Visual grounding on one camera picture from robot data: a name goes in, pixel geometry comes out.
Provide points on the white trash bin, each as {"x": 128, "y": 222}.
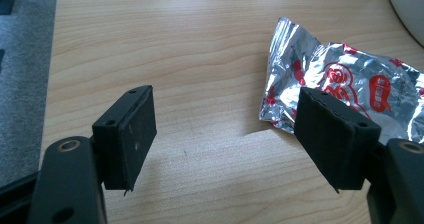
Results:
{"x": 410, "y": 4}

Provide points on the silver foil snack wrapper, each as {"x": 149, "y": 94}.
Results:
{"x": 353, "y": 64}

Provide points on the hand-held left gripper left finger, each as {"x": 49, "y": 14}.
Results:
{"x": 125, "y": 140}

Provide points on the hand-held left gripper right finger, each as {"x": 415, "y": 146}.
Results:
{"x": 330, "y": 137}

